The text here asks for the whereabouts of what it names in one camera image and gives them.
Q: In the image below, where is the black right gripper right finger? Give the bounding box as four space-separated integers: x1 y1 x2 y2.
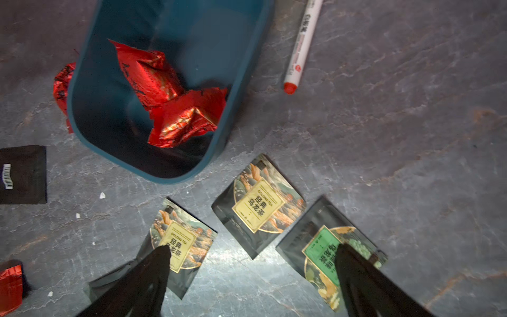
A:
335 244 432 317

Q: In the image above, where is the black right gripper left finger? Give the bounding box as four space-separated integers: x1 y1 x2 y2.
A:
78 245 171 316

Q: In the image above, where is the black green label tea bag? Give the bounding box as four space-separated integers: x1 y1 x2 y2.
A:
276 197 388 313

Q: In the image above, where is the black yellow label tea bag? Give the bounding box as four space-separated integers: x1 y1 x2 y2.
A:
85 198 217 302
212 154 306 260

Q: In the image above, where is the red foil tea bag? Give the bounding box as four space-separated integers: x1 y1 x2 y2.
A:
110 40 185 112
1 260 23 316
148 87 228 148
53 62 76 133

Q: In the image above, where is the black barcode tea bag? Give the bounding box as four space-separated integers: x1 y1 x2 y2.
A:
1 145 47 205

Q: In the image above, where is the teal plastic storage box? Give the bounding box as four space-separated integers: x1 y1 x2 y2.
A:
67 1 275 184

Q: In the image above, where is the red capped white marker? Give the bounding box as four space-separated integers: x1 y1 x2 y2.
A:
283 0 323 95

